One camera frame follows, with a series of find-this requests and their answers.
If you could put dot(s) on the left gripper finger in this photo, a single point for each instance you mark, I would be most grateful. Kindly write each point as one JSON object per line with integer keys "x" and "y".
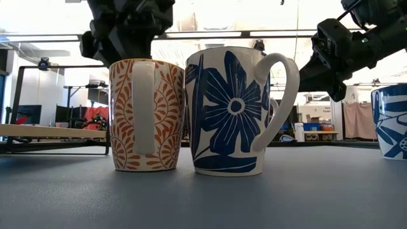
{"x": 141, "y": 44}
{"x": 117, "y": 47}

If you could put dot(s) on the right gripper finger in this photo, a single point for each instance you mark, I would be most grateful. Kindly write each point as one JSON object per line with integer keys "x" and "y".
{"x": 314, "y": 76}
{"x": 340, "y": 89}

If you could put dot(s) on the dark blue patterned mug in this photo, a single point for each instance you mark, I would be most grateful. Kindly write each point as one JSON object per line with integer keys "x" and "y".
{"x": 391, "y": 121}

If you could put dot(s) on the orange fern pattern mug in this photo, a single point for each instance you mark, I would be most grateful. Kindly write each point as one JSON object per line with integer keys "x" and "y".
{"x": 165, "y": 121}

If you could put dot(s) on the blue flower white mug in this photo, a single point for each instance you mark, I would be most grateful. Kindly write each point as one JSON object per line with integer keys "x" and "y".
{"x": 229, "y": 108}

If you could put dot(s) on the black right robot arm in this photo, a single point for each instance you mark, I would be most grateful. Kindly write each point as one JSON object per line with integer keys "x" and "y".
{"x": 391, "y": 35}

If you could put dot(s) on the pink hanging cloth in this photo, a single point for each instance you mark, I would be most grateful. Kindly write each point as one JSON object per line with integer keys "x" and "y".
{"x": 359, "y": 121}

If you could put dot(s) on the blue storage box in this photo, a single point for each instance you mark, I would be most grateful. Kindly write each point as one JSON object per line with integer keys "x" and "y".
{"x": 311, "y": 126}

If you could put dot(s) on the wooden background table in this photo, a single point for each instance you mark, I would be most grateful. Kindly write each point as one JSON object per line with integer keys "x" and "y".
{"x": 321, "y": 133}

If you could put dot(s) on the white bottle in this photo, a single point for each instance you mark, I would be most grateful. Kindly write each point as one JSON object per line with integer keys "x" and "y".
{"x": 299, "y": 132}

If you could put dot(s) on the black ceiling spotlight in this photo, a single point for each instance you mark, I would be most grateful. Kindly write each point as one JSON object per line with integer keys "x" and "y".
{"x": 44, "y": 63}
{"x": 259, "y": 44}

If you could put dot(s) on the black background monitor row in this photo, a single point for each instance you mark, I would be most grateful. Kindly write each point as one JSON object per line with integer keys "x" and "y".
{"x": 66, "y": 116}

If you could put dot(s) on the wooden shelf board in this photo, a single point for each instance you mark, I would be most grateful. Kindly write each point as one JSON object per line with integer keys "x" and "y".
{"x": 47, "y": 131}

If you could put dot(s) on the small black background monitor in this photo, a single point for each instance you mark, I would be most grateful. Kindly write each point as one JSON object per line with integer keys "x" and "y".
{"x": 28, "y": 114}

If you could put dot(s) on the grey-blue table mat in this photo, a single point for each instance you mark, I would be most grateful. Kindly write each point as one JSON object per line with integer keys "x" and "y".
{"x": 222, "y": 200}

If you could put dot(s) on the black aluminium table frame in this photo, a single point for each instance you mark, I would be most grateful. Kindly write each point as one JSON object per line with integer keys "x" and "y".
{"x": 334, "y": 144}

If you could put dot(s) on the black shelf frame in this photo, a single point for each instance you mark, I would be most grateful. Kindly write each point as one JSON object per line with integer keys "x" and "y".
{"x": 19, "y": 95}

